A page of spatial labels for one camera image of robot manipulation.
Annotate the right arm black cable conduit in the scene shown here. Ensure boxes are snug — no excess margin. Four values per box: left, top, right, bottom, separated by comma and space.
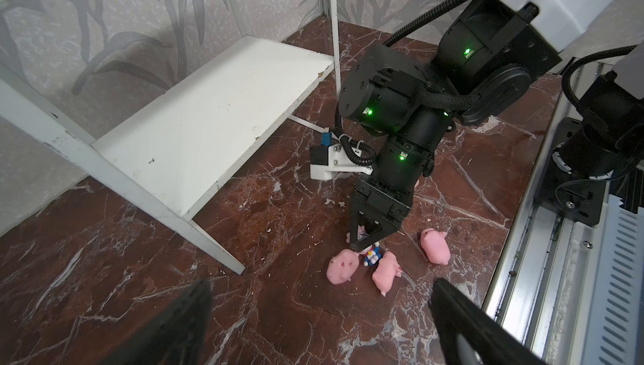
331, 0, 527, 167

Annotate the white two-tier metal shelf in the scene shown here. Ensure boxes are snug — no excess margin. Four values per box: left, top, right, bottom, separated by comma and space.
1, 0, 334, 273

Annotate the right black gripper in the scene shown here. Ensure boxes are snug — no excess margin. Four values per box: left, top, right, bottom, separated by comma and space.
349, 176, 414, 251

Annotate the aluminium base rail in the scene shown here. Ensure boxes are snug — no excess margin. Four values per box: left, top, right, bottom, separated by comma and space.
480, 62, 644, 365

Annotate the pink hooded Doraemon figure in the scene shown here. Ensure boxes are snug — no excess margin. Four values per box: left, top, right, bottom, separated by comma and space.
363, 244, 382, 267

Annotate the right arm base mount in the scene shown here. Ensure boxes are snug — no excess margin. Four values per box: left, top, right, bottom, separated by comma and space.
535, 118, 627, 226

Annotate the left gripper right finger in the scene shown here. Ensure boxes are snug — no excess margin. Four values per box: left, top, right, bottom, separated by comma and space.
429, 278, 543, 364

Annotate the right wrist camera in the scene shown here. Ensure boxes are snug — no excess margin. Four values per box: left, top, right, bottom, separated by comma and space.
310, 132, 373, 181

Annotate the pink pig toy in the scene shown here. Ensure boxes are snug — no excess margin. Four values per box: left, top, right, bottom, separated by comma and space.
372, 251, 403, 296
420, 229, 451, 265
326, 249, 360, 286
346, 225, 367, 244

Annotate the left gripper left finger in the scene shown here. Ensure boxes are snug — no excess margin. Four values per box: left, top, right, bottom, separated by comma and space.
102, 280, 212, 364

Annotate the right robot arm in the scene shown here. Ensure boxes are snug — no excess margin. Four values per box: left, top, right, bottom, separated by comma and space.
335, 0, 643, 252

